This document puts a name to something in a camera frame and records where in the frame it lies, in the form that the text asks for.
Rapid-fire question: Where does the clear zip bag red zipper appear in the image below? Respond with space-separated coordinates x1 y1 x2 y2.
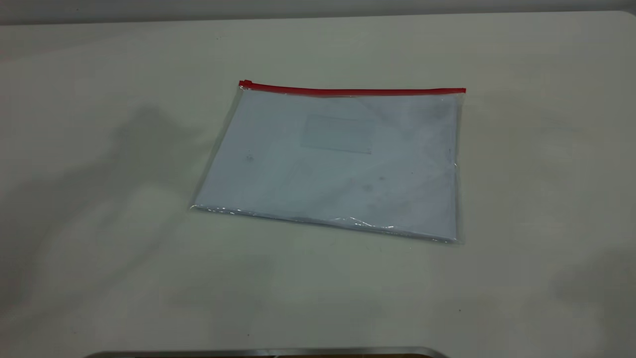
188 80 468 245

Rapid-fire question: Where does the silver metal edge bar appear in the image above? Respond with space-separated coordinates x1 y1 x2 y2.
82 347 450 358

